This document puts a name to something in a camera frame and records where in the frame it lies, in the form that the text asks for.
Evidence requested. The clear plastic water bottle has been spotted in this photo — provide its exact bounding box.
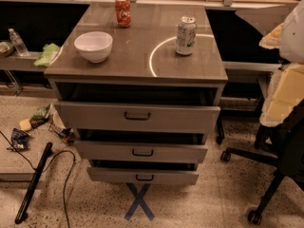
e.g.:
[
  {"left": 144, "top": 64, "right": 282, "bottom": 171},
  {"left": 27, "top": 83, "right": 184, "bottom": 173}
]
[{"left": 9, "top": 28, "right": 29, "bottom": 56}]

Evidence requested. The top grey drawer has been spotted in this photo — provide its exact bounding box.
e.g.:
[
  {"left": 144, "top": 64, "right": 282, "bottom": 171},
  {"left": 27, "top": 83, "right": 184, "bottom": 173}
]
[{"left": 54, "top": 101, "right": 219, "bottom": 134}]

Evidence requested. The yellow sponge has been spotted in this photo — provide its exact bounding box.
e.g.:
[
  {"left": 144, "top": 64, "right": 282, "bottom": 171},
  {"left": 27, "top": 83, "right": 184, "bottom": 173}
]
[{"left": 19, "top": 119, "right": 32, "bottom": 131}]

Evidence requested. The blue chip bag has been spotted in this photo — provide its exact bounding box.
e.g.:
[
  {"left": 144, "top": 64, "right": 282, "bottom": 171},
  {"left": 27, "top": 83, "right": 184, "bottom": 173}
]
[{"left": 9, "top": 128, "right": 29, "bottom": 151}]

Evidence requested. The green white 7up can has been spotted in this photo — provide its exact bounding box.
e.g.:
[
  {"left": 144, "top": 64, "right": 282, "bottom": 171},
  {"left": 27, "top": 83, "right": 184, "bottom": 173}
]
[{"left": 175, "top": 15, "right": 197, "bottom": 55}]

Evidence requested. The green snack bag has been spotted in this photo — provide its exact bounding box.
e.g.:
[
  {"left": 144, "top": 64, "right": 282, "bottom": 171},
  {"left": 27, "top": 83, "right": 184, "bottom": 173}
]
[{"left": 29, "top": 104, "right": 50, "bottom": 128}]

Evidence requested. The black office chair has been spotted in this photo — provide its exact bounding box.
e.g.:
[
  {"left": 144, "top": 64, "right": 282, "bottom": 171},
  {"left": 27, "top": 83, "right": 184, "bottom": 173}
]
[{"left": 220, "top": 100, "right": 304, "bottom": 225}]

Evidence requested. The black bar on floor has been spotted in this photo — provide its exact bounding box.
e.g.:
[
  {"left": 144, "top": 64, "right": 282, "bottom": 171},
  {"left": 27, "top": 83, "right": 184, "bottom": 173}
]
[{"left": 14, "top": 142, "right": 52, "bottom": 224}]

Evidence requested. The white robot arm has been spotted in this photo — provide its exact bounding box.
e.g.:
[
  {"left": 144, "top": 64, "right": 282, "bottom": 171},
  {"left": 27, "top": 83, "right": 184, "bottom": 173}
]
[{"left": 259, "top": 0, "right": 304, "bottom": 127}]

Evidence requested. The grey drawer cabinet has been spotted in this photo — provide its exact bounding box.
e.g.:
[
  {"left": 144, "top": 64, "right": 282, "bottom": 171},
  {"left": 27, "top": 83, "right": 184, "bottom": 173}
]
[{"left": 45, "top": 4, "right": 227, "bottom": 172}]

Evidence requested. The bottom grey drawer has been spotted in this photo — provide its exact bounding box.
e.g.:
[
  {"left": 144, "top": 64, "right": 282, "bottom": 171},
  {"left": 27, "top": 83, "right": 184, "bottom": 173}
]
[{"left": 87, "top": 167, "right": 199, "bottom": 185}]

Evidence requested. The white bowl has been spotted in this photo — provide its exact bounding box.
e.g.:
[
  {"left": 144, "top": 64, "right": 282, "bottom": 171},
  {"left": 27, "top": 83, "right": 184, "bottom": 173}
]
[{"left": 74, "top": 31, "right": 113, "bottom": 63}]

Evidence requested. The black cable on floor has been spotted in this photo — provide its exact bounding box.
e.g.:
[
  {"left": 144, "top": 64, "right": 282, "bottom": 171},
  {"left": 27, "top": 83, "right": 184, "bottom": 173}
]
[{"left": 0, "top": 130, "right": 77, "bottom": 228}]

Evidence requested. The grey drawer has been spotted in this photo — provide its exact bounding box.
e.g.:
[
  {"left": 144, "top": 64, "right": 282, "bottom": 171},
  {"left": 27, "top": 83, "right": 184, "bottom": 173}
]
[
  {"left": 74, "top": 141, "right": 207, "bottom": 163},
  {"left": 54, "top": 101, "right": 219, "bottom": 134},
  {"left": 87, "top": 167, "right": 199, "bottom": 185}
]

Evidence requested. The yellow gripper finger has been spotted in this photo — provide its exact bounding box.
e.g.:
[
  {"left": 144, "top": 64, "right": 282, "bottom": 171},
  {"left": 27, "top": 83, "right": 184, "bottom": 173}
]
[
  {"left": 259, "top": 63, "right": 304, "bottom": 127},
  {"left": 259, "top": 24, "right": 283, "bottom": 49}
]

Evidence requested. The middle grey drawer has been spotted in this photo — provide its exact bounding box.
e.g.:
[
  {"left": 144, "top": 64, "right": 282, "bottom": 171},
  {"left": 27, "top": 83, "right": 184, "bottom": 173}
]
[{"left": 74, "top": 141, "right": 207, "bottom": 163}]

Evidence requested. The green cloth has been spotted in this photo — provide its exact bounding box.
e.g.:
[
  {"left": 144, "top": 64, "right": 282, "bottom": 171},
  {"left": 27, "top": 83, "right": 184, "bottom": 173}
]
[{"left": 34, "top": 43, "right": 60, "bottom": 67}]

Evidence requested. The brown bowl on shelf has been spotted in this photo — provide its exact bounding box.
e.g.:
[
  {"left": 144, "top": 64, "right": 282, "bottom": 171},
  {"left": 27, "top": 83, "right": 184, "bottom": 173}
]
[{"left": 0, "top": 41, "right": 14, "bottom": 58}]

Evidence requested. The red coke can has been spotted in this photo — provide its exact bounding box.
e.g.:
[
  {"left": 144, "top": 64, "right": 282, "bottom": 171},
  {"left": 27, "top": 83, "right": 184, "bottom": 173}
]
[{"left": 115, "top": 0, "right": 131, "bottom": 28}]

